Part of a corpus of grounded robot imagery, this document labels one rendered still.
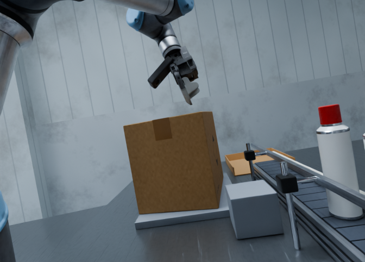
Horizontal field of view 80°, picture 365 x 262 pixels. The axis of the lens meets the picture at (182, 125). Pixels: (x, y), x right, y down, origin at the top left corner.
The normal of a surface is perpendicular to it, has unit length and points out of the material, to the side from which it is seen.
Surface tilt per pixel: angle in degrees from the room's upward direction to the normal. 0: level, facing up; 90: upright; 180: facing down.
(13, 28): 137
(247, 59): 90
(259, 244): 0
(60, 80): 90
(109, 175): 90
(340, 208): 90
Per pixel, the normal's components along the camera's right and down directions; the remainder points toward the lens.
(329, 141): -0.70, 0.14
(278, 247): -0.18, -0.98
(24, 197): 0.11, 0.00
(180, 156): -0.22, 0.06
